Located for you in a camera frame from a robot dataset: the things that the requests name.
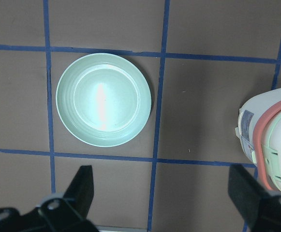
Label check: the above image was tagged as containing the pale green plate far side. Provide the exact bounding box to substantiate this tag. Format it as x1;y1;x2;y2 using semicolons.
56;53;152;147

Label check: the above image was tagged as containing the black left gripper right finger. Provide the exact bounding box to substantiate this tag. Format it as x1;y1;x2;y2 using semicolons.
228;164;273;227

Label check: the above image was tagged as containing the white rice cooker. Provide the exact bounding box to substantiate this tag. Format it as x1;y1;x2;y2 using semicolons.
235;88;281;192

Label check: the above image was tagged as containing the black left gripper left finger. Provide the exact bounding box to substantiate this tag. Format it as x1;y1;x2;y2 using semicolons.
63;165;93;221

